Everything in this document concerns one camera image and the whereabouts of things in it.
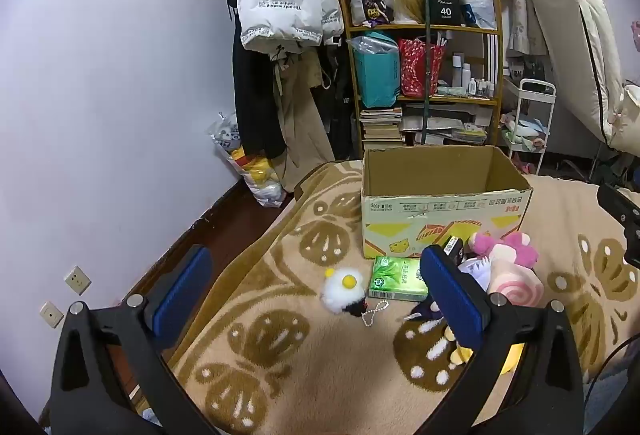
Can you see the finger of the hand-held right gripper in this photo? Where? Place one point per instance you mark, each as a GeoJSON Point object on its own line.
{"type": "Point", "coordinates": [633, 247]}
{"type": "Point", "coordinates": [617, 202]}

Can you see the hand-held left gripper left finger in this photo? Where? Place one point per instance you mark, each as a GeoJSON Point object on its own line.
{"type": "Point", "coordinates": [182, 295]}

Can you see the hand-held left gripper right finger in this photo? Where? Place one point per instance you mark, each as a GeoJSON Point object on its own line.
{"type": "Point", "coordinates": [450, 295]}

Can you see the white-haired blindfolded plush doll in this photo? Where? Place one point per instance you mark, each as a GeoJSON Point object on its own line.
{"type": "Point", "coordinates": [475, 271]}

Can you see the pink plush bear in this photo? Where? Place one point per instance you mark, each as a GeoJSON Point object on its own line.
{"type": "Point", "coordinates": [520, 252]}

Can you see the printed cardboard box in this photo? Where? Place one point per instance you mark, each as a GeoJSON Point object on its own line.
{"type": "Point", "coordinates": [400, 215]}

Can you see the black tissue pack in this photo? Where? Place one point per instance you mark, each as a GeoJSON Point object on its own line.
{"type": "Point", "coordinates": [454, 247]}

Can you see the green tissue pack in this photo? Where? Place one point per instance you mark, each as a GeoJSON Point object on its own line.
{"type": "Point", "coordinates": [395, 277]}

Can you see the pink swirl roll plush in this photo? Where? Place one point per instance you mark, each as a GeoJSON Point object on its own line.
{"type": "Point", "coordinates": [520, 290]}

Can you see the yellow plush toy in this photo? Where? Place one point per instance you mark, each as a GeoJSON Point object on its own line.
{"type": "Point", "coordinates": [513, 357]}

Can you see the beige brown patterned blanket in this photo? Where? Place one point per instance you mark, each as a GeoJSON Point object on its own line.
{"type": "Point", "coordinates": [300, 340]}

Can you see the plastic bag of plush toys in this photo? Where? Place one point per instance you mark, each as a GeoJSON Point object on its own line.
{"type": "Point", "coordinates": [260, 180]}

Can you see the grey cloth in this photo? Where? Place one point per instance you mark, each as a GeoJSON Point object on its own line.
{"type": "Point", "coordinates": [615, 395]}

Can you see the pile of papers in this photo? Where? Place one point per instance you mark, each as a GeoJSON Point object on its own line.
{"type": "Point", "coordinates": [450, 125]}

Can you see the stack of old books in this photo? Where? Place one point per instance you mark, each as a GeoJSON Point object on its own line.
{"type": "Point", "coordinates": [382, 127]}

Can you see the white upright mattress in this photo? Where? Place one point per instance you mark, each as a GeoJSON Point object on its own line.
{"type": "Point", "coordinates": [575, 15]}

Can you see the group of toiletry bottles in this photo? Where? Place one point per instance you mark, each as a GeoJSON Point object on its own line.
{"type": "Point", "coordinates": [465, 75]}

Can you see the beige hanging trousers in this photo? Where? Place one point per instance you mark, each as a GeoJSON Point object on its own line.
{"type": "Point", "coordinates": [300, 125]}

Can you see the black hanging garment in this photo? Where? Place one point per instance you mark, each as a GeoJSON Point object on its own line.
{"type": "Point", "coordinates": [250, 90]}

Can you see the dark hanging coat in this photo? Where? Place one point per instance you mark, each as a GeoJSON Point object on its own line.
{"type": "Point", "coordinates": [342, 105]}

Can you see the red patterned bag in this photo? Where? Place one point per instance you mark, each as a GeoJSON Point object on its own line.
{"type": "Point", "coordinates": [420, 70]}

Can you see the green pole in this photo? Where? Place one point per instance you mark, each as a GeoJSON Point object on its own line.
{"type": "Point", "coordinates": [426, 65]}

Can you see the teal storage bag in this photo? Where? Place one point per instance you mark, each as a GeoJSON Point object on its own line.
{"type": "Point", "coordinates": [377, 75]}

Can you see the wooden shelf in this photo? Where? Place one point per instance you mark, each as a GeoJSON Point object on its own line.
{"type": "Point", "coordinates": [425, 29]}

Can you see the black square box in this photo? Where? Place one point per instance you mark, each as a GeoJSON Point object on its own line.
{"type": "Point", "coordinates": [445, 7]}

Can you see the white wall outlet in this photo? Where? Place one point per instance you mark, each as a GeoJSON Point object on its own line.
{"type": "Point", "coordinates": [77, 280]}
{"type": "Point", "coordinates": [51, 315]}

